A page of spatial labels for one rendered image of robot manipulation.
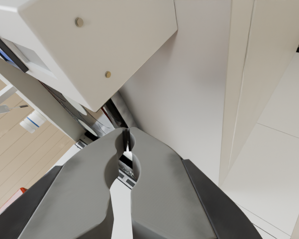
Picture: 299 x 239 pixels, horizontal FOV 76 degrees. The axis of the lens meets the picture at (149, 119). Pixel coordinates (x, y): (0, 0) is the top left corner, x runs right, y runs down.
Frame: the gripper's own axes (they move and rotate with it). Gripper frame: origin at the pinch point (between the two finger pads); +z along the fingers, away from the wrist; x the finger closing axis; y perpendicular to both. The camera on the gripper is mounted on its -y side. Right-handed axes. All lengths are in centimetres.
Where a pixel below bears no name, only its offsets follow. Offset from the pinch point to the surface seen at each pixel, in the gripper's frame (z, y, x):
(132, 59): 8.3, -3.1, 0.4
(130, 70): 8.2, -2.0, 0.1
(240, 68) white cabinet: 15.5, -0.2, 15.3
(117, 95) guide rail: 35.4, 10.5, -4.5
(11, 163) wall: 197, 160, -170
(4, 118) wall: 190, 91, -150
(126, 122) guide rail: 38.0, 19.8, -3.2
